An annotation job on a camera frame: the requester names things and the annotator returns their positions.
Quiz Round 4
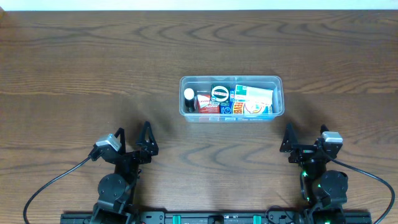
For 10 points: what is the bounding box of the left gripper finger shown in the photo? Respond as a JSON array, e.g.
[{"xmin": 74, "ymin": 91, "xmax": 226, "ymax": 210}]
[
  {"xmin": 136, "ymin": 121, "xmax": 159, "ymax": 156},
  {"xmin": 114, "ymin": 128, "xmax": 126, "ymax": 154}
]

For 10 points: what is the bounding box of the white Panadol box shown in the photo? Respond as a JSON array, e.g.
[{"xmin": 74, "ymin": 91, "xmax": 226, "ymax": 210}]
[{"xmin": 234, "ymin": 85, "xmax": 273, "ymax": 103}]

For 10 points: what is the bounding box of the blue Kool Fever box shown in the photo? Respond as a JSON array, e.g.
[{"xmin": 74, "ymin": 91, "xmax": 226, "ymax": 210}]
[{"xmin": 220, "ymin": 88, "xmax": 273, "ymax": 116}]

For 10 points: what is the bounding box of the dark bottle white cap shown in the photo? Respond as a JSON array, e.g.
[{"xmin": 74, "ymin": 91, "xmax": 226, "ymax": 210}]
[{"xmin": 183, "ymin": 88, "xmax": 196, "ymax": 113}]

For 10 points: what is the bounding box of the red Panadol ActiFast box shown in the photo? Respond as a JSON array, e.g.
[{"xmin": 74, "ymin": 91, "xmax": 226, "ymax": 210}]
[{"xmin": 197, "ymin": 95, "xmax": 220, "ymax": 114}]

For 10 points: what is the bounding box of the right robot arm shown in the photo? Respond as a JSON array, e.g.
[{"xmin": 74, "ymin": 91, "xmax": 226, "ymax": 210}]
[{"xmin": 279, "ymin": 124, "xmax": 348, "ymax": 223}]

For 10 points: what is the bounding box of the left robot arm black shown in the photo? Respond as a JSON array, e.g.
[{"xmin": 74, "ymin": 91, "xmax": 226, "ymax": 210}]
[{"xmin": 89, "ymin": 121, "xmax": 159, "ymax": 224}]

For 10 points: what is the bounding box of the clear plastic container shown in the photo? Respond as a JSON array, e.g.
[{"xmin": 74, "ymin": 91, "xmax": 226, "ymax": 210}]
[{"xmin": 179, "ymin": 75, "xmax": 285, "ymax": 123}]

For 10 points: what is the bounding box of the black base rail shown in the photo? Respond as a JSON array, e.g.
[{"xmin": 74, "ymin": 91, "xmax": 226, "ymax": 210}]
[{"xmin": 60, "ymin": 210, "xmax": 373, "ymax": 224}]

